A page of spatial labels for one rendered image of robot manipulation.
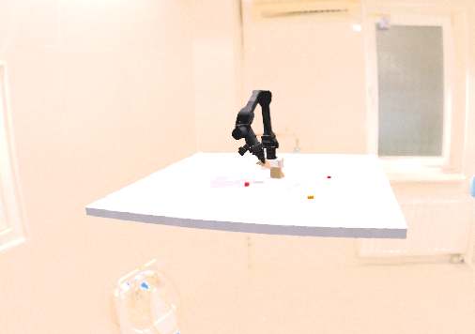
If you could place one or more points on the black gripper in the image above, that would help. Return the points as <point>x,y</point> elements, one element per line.
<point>256,147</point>

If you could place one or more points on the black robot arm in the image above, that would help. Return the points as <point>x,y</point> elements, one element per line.
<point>245,118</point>

